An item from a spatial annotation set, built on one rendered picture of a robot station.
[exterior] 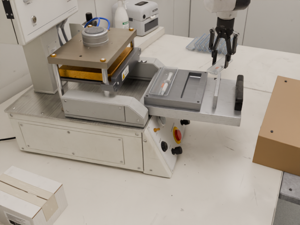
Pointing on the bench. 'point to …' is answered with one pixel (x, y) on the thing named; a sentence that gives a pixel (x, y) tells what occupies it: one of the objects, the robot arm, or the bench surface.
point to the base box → (89, 143)
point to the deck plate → (52, 103)
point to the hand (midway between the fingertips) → (220, 60)
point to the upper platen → (66, 73)
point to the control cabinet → (38, 34)
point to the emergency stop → (177, 135)
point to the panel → (154, 131)
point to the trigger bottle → (121, 16)
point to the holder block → (182, 91)
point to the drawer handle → (239, 93)
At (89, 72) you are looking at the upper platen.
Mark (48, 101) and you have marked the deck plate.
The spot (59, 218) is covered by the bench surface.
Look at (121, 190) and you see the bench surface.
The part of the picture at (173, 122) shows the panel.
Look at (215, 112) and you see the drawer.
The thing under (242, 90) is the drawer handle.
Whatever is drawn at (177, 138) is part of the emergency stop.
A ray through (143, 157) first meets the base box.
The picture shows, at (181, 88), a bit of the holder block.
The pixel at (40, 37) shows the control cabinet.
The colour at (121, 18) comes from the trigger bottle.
